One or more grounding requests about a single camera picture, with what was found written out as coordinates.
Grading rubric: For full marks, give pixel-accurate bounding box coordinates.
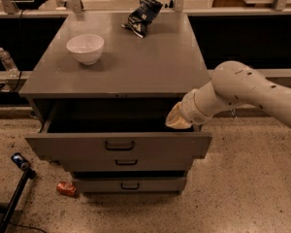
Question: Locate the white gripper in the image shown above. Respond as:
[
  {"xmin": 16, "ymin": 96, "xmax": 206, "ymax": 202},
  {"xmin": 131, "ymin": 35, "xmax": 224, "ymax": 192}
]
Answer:
[{"xmin": 165, "ymin": 88, "xmax": 213, "ymax": 129}]

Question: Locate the grey top drawer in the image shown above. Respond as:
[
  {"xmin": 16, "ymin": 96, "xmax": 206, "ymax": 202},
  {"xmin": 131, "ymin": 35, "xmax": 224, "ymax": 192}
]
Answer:
[{"xmin": 26, "ymin": 98, "xmax": 211, "ymax": 162}]

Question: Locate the grey drawer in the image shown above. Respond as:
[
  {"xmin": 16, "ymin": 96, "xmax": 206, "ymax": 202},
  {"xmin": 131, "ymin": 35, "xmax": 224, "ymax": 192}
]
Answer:
[
  {"xmin": 72, "ymin": 177, "xmax": 186, "ymax": 193},
  {"xmin": 26, "ymin": 98, "xmax": 211, "ymax": 162},
  {"xmin": 61, "ymin": 158, "xmax": 193, "ymax": 172}
]

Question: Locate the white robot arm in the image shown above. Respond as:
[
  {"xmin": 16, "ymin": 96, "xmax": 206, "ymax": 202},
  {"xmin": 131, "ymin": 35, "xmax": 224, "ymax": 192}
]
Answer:
[{"xmin": 166, "ymin": 61, "xmax": 291, "ymax": 129}]

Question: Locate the grey drawer cabinet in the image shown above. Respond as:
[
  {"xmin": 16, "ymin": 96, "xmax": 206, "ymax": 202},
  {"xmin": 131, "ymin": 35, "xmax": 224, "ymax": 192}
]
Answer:
[{"xmin": 18, "ymin": 11, "xmax": 216, "ymax": 196}]

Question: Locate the grey bottom drawer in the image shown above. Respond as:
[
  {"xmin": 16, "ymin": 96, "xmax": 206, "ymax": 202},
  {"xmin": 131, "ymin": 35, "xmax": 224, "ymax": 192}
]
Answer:
[{"xmin": 72, "ymin": 177, "xmax": 186, "ymax": 193}]

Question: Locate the grey middle drawer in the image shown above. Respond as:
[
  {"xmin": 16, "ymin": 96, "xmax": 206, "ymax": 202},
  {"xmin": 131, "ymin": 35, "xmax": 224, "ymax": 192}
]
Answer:
[{"xmin": 61, "ymin": 158, "xmax": 193, "ymax": 172}]

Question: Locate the white ceramic bowl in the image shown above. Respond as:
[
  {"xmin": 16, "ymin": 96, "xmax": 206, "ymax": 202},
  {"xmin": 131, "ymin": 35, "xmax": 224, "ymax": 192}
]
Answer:
[{"xmin": 66, "ymin": 34, "xmax": 105, "ymax": 65}]

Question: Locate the dark crumpled chip bag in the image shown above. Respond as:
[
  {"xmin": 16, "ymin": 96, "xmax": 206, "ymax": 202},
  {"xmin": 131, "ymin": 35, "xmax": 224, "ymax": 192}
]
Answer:
[{"xmin": 122, "ymin": 0, "xmax": 163, "ymax": 38}]

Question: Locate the orange soda can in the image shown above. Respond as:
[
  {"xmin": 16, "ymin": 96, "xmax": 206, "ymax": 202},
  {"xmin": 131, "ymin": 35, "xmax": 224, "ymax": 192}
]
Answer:
[{"xmin": 56, "ymin": 182, "xmax": 77, "ymax": 196}]

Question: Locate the blue soda can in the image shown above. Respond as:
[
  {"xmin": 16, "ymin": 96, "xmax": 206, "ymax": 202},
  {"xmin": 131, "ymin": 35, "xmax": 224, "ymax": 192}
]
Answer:
[{"xmin": 11, "ymin": 152, "xmax": 30, "ymax": 170}]

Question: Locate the clear plastic water bottle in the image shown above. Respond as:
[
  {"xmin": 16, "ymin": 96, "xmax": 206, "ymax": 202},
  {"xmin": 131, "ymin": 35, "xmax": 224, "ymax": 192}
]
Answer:
[{"xmin": 0, "ymin": 48, "xmax": 19, "ymax": 78}]

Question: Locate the black cable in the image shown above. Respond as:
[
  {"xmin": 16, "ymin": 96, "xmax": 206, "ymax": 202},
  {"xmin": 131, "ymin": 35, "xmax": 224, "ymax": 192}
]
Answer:
[{"xmin": 11, "ymin": 9, "xmax": 27, "ymax": 92}]

